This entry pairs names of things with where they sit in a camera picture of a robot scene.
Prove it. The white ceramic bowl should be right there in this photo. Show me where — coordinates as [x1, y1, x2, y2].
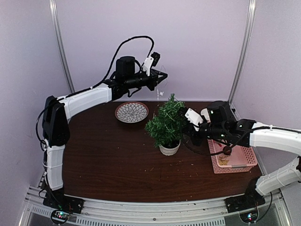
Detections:
[200, 108, 211, 121]

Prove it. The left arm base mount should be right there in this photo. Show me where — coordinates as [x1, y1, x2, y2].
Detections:
[43, 196, 84, 214]

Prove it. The aluminium frame post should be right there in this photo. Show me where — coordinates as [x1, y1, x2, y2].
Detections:
[228, 0, 257, 104]
[49, 0, 75, 96]

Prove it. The fairy light wire string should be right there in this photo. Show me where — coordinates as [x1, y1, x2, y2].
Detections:
[152, 65, 169, 118]

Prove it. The small green christmas tree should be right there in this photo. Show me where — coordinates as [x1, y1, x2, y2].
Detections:
[145, 93, 185, 156]

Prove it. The gold star ornament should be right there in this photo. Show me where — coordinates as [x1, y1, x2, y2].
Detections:
[218, 157, 230, 167]

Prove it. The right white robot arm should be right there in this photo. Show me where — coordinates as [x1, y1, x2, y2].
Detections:
[179, 101, 301, 208]

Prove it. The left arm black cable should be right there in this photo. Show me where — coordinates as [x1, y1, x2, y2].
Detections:
[35, 35, 155, 142]

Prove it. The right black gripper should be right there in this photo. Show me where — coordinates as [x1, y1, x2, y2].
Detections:
[180, 116, 227, 147]

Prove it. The left aluminium frame post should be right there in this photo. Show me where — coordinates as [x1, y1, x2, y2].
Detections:
[49, 0, 75, 96]

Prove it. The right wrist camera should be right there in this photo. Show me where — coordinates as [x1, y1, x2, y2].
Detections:
[179, 107, 204, 131]

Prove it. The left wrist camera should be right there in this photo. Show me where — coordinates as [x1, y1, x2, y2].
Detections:
[142, 52, 161, 76]

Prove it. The red bauble ornament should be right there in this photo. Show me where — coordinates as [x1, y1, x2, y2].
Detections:
[223, 146, 232, 155]

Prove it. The right aluminium frame post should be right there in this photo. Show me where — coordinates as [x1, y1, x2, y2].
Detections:
[228, 0, 257, 104]

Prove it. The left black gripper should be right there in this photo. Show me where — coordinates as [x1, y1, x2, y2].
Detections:
[126, 68, 168, 91]

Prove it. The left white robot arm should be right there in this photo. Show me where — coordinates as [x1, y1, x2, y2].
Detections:
[41, 52, 167, 209]

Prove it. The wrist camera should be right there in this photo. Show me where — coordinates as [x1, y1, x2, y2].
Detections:
[142, 52, 161, 76]
[179, 107, 204, 131]

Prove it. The pink plastic basket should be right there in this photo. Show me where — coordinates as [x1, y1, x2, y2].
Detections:
[211, 146, 258, 174]

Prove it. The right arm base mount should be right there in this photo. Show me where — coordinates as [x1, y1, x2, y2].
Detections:
[225, 195, 266, 213]

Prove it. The patterned ceramic plate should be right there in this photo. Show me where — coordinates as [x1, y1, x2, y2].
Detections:
[115, 102, 149, 123]

